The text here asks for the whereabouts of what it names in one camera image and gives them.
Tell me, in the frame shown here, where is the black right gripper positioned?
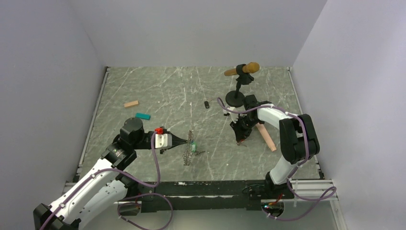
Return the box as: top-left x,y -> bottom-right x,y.
230,115 -> 261,142

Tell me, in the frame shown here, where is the red tag key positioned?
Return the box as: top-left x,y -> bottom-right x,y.
237,140 -> 246,147

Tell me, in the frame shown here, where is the green tag key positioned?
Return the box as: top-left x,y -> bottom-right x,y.
190,142 -> 205,156

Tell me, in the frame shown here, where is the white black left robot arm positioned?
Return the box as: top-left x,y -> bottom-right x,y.
33,117 -> 189,230

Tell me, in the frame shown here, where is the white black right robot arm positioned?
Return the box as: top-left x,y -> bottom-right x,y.
224,95 -> 320,199

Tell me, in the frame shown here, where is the black microphone stand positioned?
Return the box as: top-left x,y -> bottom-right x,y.
226,73 -> 254,108

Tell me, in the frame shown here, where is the black tag key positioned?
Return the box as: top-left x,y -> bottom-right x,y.
204,100 -> 211,109

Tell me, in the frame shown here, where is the teal block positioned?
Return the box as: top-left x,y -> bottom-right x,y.
135,113 -> 151,120

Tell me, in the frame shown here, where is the tan wooden block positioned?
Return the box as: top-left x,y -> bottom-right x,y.
124,100 -> 139,108

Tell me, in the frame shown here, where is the gold microphone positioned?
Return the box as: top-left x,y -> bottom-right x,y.
224,62 -> 260,76

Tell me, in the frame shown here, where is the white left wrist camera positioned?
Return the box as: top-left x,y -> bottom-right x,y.
155,127 -> 172,149

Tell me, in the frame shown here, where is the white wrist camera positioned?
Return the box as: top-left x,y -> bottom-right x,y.
223,106 -> 239,123
155,127 -> 172,149

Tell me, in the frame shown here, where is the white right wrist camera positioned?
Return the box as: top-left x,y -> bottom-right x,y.
223,106 -> 239,123

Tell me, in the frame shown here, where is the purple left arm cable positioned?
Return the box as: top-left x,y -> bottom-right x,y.
38,131 -> 174,230

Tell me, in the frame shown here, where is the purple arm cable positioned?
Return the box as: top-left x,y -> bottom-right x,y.
216,97 -> 338,222
38,131 -> 174,230

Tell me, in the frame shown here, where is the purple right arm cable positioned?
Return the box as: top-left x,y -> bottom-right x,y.
216,97 -> 338,222

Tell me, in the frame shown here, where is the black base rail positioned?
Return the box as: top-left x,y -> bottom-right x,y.
121,180 -> 294,213

